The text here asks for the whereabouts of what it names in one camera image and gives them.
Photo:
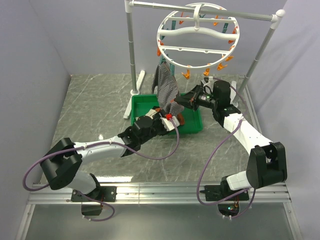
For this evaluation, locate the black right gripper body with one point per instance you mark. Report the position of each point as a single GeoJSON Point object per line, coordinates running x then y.
{"type": "Point", "coordinates": [203, 99]}

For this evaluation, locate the aluminium mounting rail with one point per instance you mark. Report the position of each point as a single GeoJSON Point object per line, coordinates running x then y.
{"type": "Point", "coordinates": [159, 193]}

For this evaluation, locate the teal clothes peg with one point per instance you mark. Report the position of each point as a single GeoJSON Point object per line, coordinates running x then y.
{"type": "Point", "coordinates": [173, 24]}
{"type": "Point", "coordinates": [172, 69]}
{"type": "Point", "coordinates": [162, 60]}

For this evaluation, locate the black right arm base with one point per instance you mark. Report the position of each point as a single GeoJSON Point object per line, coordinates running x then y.
{"type": "Point", "coordinates": [214, 193]}

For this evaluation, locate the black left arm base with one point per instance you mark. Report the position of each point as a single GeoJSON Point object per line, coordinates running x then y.
{"type": "Point", "coordinates": [102, 194]}

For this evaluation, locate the grey striped boxer underwear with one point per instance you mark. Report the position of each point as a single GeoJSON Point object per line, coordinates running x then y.
{"type": "Point", "coordinates": [167, 90]}

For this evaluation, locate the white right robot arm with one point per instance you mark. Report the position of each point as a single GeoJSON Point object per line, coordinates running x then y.
{"type": "Point", "coordinates": [267, 163]}

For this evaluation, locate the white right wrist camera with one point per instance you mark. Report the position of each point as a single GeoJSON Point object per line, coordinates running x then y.
{"type": "Point", "coordinates": [207, 81]}

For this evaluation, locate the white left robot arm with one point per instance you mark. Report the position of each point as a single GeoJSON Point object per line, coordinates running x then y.
{"type": "Point", "coordinates": [61, 169]}

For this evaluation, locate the white grey drying rack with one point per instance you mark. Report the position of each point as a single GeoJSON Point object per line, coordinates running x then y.
{"type": "Point", "coordinates": [138, 79]}

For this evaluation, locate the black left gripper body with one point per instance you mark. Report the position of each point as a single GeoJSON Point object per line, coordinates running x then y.
{"type": "Point", "coordinates": [158, 128]}

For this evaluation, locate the white round clip hanger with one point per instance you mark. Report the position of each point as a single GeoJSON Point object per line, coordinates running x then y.
{"type": "Point", "coordinates": [191, 25]}

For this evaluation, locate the orange white underwear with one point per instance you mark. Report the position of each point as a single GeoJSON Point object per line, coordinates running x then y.
{"type": "Point", "coordinates": [155, 109]}

